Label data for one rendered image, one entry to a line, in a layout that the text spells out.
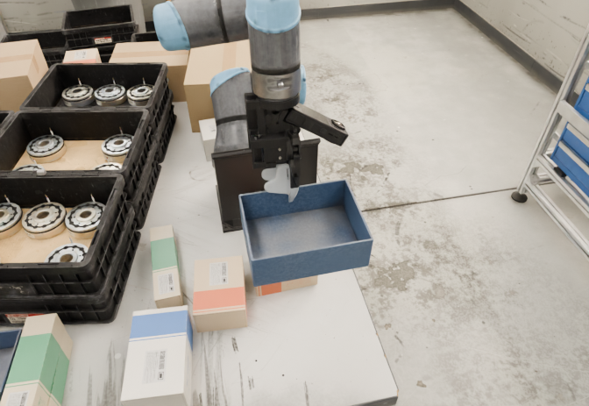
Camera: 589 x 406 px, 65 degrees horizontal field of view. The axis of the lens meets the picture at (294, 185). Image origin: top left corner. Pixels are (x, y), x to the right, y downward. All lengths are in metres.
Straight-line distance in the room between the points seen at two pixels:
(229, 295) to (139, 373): 0.25
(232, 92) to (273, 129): 0.53
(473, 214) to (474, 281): 0.43
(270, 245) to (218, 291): 0.34
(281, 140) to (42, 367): 0.67
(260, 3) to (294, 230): 0.40
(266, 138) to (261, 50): 0.14
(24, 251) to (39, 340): 0.26
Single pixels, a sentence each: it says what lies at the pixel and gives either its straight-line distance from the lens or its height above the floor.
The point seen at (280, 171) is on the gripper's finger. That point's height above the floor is 1.19.
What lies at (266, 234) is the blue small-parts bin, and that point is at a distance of 0.84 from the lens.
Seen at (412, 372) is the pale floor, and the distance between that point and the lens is 1.94.
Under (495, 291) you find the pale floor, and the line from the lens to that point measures 2.25.
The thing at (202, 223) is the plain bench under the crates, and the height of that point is 0.70.
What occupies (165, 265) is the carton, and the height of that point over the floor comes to 0.76.
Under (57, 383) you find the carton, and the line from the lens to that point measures 1.16.
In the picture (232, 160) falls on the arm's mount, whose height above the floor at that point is 0.96.
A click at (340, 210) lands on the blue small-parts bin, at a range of 0.89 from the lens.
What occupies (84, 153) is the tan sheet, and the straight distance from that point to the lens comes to 1.54.
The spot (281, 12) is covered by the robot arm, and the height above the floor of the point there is 1.45.
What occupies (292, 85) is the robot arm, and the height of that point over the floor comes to 1.35.
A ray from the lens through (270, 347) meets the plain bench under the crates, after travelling 1.14.
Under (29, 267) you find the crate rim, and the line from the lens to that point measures 1.12.
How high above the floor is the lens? 1.70
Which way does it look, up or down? 42 degrees down
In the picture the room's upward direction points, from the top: straight up
